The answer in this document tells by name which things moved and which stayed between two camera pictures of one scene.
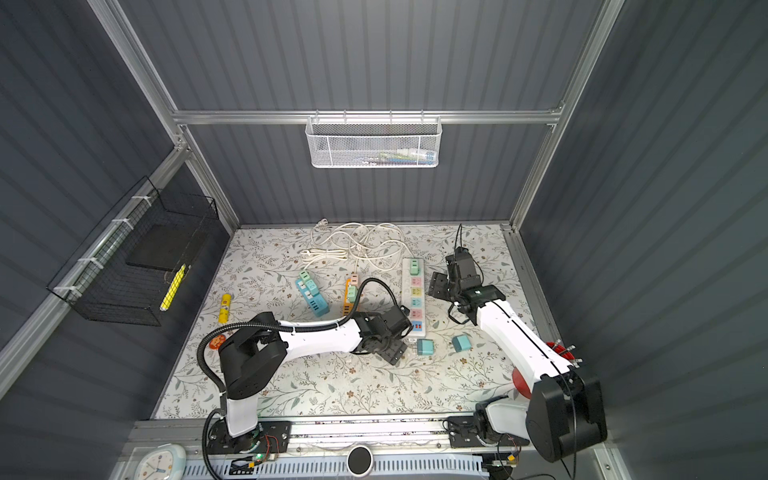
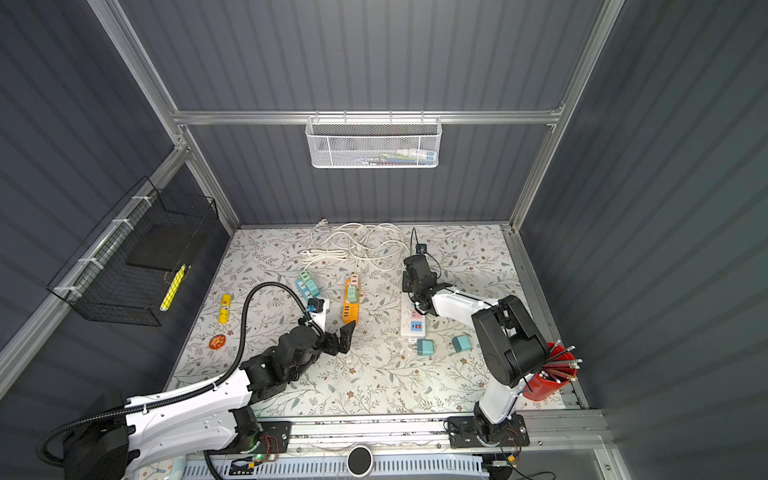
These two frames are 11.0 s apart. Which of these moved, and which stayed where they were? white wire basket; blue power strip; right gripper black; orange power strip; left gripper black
Moved: right gripper black; left gripper black
Stayed: orange power strip; blue power strip; white wire basket
